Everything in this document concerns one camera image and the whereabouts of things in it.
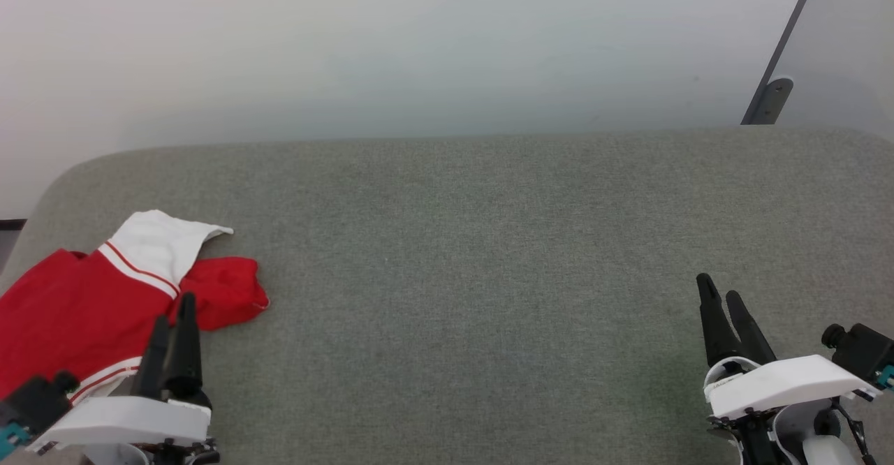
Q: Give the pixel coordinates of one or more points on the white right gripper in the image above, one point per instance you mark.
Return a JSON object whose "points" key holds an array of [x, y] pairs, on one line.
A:
{"points": [[782, 385]]}

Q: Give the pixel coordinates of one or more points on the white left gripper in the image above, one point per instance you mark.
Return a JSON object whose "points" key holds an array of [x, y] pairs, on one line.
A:
{"points": [[126, 419]]}

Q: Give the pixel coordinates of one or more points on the red and white shirt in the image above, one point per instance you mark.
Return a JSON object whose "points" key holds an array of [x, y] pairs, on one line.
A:
{"points": [[63, 311]]}

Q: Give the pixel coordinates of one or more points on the grey fabric sofa cushion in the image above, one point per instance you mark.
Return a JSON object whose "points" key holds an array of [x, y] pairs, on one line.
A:
{"points": [[454, 276]]}

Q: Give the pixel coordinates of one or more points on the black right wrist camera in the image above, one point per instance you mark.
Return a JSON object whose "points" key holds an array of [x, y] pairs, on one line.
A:
{"points": [[862, 350]]}

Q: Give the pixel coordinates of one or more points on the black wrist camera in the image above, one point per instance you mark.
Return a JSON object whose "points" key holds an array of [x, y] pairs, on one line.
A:
{"points": [[38, 402], [862, 350]]}

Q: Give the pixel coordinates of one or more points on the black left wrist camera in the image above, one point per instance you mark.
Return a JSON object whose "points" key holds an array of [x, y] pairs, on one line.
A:
{"points": [[38, 402]]}

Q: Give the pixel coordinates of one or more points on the dark grey slanted wall bar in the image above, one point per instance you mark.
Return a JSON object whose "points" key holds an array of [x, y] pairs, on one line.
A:
{"points": [[779, 67]]}

